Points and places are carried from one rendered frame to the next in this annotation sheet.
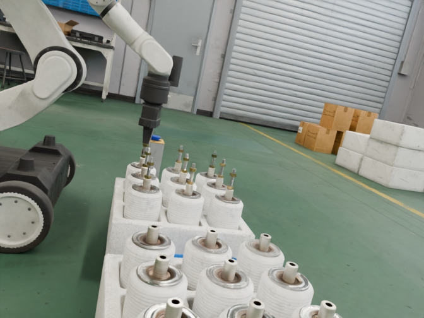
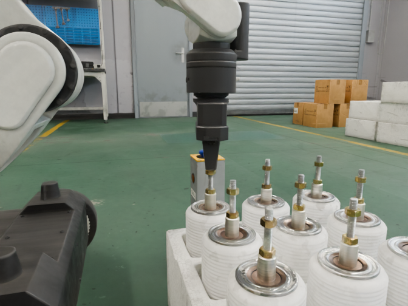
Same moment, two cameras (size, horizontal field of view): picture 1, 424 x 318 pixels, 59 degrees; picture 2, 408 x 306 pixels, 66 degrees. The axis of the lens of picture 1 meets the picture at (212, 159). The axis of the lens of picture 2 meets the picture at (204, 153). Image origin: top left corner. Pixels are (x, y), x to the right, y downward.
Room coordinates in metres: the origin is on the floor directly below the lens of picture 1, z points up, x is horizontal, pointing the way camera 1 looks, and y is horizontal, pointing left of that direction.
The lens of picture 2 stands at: (0.63, 0.24, 0.48)
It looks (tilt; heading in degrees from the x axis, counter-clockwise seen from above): 12 degrees down; 0
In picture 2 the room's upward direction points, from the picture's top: straight up
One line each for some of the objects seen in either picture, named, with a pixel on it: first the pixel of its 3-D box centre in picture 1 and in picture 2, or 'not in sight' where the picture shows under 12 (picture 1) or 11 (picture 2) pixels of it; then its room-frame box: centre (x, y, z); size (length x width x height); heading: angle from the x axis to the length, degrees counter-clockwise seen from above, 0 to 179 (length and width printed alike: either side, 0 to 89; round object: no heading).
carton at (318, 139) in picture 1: (319, 138); (317, 115); (4.70, -1.27, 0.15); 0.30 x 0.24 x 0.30; 14
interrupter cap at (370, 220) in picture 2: (217, 186); (356, 218); (1.15, -0.04, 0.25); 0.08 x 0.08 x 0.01
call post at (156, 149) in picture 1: (147, 180); (206, 217); (1.38, 0.23, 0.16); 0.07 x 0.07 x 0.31; 15
